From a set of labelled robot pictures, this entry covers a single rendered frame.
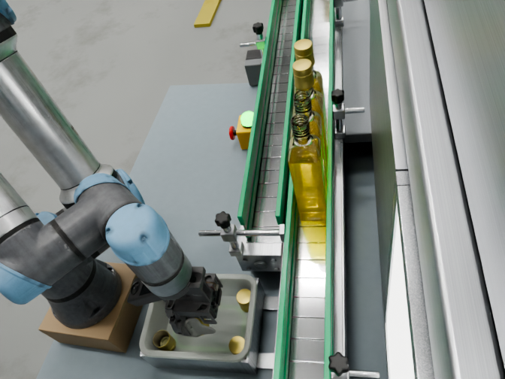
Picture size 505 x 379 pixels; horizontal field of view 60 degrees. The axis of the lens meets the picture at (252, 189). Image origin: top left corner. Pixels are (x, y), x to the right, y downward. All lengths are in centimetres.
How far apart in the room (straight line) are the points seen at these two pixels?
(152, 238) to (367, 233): 59
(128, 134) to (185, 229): 161
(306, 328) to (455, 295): 56
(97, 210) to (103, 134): 211
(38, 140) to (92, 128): 203
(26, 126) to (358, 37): 90
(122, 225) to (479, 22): 47
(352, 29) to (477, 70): 111
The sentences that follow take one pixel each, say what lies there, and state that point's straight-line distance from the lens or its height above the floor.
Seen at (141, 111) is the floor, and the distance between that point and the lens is 278.
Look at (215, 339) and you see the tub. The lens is 95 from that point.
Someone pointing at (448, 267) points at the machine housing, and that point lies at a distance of 27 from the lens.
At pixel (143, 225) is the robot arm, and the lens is 58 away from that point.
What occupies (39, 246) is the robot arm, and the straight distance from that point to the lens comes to 67.
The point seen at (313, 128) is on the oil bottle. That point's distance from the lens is 78.
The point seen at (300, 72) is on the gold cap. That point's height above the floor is 116.
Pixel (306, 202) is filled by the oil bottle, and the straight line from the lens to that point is 84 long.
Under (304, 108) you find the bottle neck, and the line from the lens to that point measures 76.
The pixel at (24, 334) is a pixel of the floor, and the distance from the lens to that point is 222.
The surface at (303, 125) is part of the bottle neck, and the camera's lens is 71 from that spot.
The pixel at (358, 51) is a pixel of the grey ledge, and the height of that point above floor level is 88.
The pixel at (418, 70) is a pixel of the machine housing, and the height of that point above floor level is 140.
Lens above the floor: 163
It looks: 51 degrees down
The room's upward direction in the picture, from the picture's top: 19 degrees counter-clockwise
